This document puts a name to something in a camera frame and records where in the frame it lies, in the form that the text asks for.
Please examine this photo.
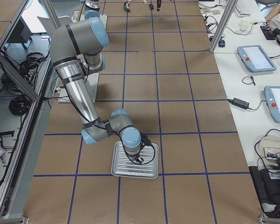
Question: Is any black looped cable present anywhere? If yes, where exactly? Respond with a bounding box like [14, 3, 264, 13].
[242, 75, 256, 86]

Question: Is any olive curved brake shoe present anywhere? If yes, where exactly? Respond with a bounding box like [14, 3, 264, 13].
[123, 0, 131, 13]

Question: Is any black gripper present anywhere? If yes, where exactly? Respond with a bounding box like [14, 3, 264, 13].
[132, 155, 144, 163]

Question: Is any teach pendant blue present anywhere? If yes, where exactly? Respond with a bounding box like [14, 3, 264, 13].
[264, 86, 280, 123]
[237, 45, 277, 72]

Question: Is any black equipment box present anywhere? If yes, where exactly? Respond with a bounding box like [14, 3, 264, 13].
[249, 157, 280, 218]

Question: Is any teach pendant upper blue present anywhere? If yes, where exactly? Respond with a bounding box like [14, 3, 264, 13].
[237, 45, 277, 72]

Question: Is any black power adapter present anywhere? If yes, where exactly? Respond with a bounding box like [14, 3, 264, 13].
[227, 98, 249, 110]

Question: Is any white keyboard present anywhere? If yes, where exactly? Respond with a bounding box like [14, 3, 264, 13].
[234, 0, 251, 17]

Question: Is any black cable coil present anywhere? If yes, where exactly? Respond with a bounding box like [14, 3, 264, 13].
[8, 95, 31, 117]

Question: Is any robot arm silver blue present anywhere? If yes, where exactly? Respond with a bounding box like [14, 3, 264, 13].
[84, 0, 100, 12]
[50, 17, 148, 164]

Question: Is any aluminium frame post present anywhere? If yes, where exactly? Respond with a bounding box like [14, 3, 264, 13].
[209, 0, 238, 53]

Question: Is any silver ribbed metal tray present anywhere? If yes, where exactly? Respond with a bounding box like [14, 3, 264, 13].
[111, 141, 159, 179]

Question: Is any teach pendant lower blue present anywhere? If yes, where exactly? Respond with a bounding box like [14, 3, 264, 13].
[264, 86, 280, 123]

